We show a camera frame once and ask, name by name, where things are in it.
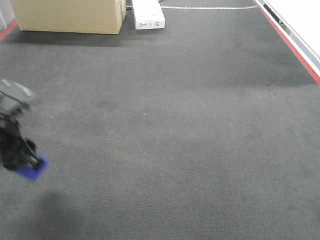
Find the blue plastic bottle part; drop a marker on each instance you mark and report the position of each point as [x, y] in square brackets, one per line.
[32, 173]

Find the white conveyor side rail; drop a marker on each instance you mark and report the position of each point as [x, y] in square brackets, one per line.
[297, 22]

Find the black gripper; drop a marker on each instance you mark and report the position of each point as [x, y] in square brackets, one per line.
[15, 151]

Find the white long carton box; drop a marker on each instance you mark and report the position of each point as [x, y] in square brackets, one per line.
[148, 15]

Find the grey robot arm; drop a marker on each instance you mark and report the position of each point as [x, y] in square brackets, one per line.
[14, 98]

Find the large cardboard box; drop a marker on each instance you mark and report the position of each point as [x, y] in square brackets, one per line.
[70, 16]

